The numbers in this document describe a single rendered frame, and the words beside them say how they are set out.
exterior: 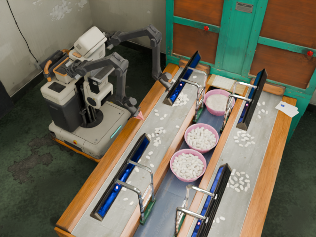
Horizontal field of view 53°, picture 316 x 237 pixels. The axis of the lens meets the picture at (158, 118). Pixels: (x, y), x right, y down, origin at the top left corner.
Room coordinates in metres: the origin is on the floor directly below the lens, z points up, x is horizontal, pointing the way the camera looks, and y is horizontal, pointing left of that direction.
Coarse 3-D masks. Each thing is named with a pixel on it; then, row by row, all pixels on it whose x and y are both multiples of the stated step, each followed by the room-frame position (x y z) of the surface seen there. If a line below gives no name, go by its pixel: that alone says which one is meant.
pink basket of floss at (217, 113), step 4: (208, 92) 2.02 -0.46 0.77; (212, 92) 2.03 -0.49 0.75; (216, 92) 2.04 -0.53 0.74; (220, 92) 2.04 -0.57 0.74; (224, 92) 2.02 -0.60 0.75; (228, 92) 2.01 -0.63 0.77; (208, 96) 2.01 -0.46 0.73; (204, 100) 1.92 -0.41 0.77; (232, 104) 1.88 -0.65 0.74; (208, 108) 1.85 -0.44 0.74; (212, 112) 1.83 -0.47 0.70; (216, 112) 1.81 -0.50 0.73; (220, 112) 1.80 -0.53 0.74; (224, 112) 1.81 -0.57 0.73
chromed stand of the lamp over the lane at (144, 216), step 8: (128, 160) 1.08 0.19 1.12; (144, 168) 1.03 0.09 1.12; (152, 176) 1.01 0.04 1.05; (120, 184) 0.92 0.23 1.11; (128, 184) 0.92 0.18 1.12; (152, 184) 1.01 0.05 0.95; (136, 192) 0.87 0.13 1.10; (152, 192) 1.01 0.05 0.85; (152, 200) 1.01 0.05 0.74; (144, 208) 0.90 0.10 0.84; (144, 216) 0.90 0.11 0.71
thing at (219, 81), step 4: (216, 76) 2.21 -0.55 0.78; (220, 76) 2.21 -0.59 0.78; (216, 80) 2.15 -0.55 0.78; (220, 80) 2.15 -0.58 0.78; (224, 80) 2.15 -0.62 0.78; (228, 80) 2.15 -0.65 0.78; (232, 80) 2.15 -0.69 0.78; (212, 84) 2.11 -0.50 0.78; (216, 84) 2.10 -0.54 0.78; (220, 84) 2.10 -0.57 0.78; (224, 84) 2.10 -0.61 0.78; (228, 84) 2.10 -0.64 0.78; (232, 84) 2.10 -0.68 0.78; (228, 88) 2.05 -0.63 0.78
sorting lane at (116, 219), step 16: (192, 80) 2.21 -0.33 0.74; (192, 96) 2.00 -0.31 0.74; (160, 112) 1.82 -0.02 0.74; (176, 112) 1.81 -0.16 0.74; (144, 128) 1.64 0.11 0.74; (176, 128) 1.63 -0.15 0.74; (160, 144) 1.48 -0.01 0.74; (144, 160) 1.33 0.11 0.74; (160, 160) 1.33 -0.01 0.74; (112, 176) 1.20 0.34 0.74; (144, 176) 1.19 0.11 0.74; (128, 192) 1.07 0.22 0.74; (112, 208) 0.95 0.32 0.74; (128, 208) 0.95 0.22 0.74; (80, 224) 0.85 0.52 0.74; (96, 224) 0.85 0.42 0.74; (112, 224) 0.84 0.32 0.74
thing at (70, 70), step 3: (72, 63) 1.91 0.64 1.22; (75, 63) 1.87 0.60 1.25; (69, 66) 1.88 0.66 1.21; (72, 66) 1.86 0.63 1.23; (66, 69) 1.85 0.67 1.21; (69, 69) 1.86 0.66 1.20; (72, 69) 1.85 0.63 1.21; (75, 69) 1.83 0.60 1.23; (69, 72) 1.84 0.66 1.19; (72, 72) 1.84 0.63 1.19; (75, 72) 1.84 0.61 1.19; (69, 75) 1.84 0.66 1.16; (72, 75) 1.84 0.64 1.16; (75, 75) 1.85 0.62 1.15
